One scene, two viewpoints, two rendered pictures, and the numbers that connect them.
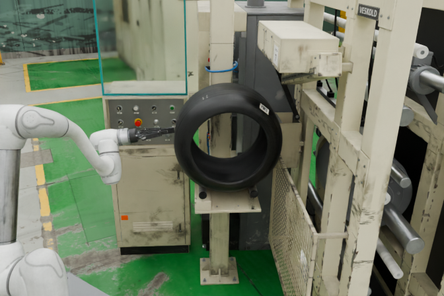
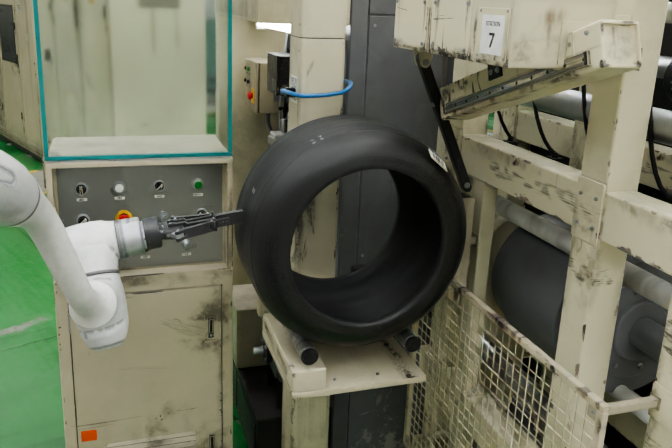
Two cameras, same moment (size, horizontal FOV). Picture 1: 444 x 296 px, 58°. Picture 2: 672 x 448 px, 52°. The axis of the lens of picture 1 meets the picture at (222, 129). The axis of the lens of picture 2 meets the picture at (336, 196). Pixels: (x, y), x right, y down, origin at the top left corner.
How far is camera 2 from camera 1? 64 cm
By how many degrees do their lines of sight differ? 15
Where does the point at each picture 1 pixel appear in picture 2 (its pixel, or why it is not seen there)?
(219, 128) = (313, 217)
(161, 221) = (172, 433)
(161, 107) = (175, 184)
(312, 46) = (571, 13)
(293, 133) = not seen: hidden behind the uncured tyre
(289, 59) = (527, 38)
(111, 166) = (112, 305)
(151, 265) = not seen: outside the picture
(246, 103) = (404, 148)
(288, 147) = not seen: hidden behind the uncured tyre
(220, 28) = (321, 7)
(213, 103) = (339, 150)
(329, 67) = (618, 50)
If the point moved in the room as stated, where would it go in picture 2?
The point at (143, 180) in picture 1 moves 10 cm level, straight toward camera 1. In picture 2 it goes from (134, 347) to (141, 361)
